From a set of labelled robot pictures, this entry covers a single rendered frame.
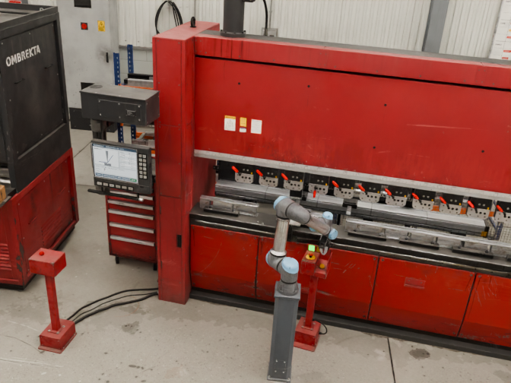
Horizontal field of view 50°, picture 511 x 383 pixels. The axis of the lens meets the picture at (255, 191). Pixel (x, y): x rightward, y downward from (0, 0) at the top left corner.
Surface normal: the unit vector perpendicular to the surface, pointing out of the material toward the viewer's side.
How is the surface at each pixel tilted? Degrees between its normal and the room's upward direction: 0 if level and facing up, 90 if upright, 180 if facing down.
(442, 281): 90
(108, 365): 0
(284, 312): 90
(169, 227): 90
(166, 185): 90
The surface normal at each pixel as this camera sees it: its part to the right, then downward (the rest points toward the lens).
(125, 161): -0.25, 0.41
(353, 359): 0.06, -0.90
